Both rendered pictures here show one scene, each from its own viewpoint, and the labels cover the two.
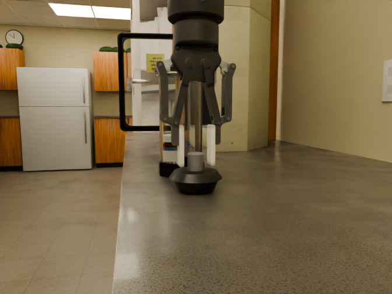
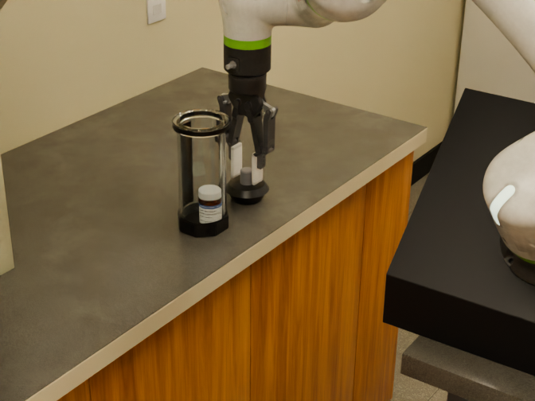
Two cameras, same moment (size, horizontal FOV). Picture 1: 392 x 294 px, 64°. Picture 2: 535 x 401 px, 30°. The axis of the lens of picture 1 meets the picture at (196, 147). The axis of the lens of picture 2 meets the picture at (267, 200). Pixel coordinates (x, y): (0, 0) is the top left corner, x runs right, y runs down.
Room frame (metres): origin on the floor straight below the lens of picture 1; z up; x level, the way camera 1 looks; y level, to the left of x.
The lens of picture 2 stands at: (1.75, 1.38, 1.89)
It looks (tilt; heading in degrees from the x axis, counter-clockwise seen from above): 27 degrees down; 227
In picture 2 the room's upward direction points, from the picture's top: 1 degrees clockwise
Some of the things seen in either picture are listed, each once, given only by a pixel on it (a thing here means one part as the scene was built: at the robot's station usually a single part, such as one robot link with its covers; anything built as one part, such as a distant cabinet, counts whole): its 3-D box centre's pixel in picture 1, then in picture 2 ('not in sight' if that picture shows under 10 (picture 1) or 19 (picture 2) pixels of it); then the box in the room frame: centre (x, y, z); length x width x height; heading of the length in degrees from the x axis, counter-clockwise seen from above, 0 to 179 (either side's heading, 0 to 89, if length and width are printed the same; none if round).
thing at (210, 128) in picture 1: (210, 144); (236, 160); (0.54, -0.03, 1.02); 0.03 x 0.01 x 0.07; 12
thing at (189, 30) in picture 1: (195, 52); (247, 92); (0.53, 0.00, 1.17); 0.08 x 0.07 x 0.09; 102
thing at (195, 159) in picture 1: (195, 171); (247, 184); (0.53, 0.00, 0.97); 0.09 x 0.09 x 0.07
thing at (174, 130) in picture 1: (170, 130); (264, 157); (0.52, 0.04, 1.05); 0.03 x 0.01 x 0.05; 102
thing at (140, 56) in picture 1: (156, 83); not in sight; (1.32, 0.17, 1.19); 0.30 x 0.01 x 0.40; 95
